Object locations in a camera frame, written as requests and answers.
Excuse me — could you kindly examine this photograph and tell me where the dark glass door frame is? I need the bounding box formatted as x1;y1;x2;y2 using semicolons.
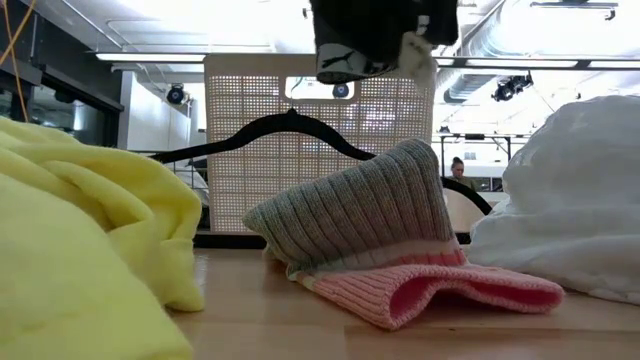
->
0;0;125;149

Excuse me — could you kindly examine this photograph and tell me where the orange hanging cable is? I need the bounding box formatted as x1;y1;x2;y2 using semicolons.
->
0;0;37;123

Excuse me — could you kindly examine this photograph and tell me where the black clothes hanger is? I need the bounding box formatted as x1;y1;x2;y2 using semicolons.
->
149;92;494;250

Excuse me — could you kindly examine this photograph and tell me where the black ceiling track light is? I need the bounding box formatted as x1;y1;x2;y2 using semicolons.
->
491;71;535;103

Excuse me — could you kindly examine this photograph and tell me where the grey and pink knit beanie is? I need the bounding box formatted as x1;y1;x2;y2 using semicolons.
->
242;138;566;332

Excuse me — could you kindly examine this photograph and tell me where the white perforated laundry basket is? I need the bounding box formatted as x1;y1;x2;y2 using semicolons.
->
203;53;440;235

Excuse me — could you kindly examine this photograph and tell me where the white cloth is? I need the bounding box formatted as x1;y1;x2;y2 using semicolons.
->
467;94;640;306

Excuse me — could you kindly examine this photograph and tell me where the ribbed ceiling air duct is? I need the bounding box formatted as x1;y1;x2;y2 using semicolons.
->
443;73;495;105

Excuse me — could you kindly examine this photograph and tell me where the yellow cloth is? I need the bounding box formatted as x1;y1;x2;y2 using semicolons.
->
0;115;206;360

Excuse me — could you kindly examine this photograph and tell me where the person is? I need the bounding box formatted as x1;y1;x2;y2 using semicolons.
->
448;156;479;192

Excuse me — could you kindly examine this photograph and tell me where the small white plastic bin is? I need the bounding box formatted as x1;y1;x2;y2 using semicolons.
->
442;187;494;235

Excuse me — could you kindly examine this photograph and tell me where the black underwear white-lettered waistband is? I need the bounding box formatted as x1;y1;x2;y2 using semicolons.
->
308;0;460;92

